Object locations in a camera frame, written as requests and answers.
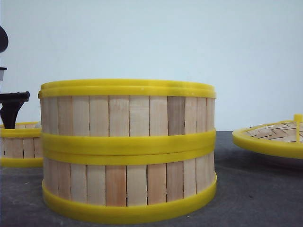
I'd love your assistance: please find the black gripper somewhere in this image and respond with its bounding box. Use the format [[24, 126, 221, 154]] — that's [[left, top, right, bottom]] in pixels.
[[0, 26, 30, 129]]

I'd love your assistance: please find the bamboo steamer drawer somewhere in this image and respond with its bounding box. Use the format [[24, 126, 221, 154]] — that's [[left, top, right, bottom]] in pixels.
[[38, 79, 215, 165], [0, 122, 43, 167], [42, 152, 217, 224]]

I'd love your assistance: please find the woven bamboo steamer lid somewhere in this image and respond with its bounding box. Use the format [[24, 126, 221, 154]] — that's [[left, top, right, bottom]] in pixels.
[[232, 113, 303, 159]]

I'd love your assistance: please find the white plate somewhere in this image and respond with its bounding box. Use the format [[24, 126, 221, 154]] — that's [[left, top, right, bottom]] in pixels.
[[256, 154, 303, 170]]

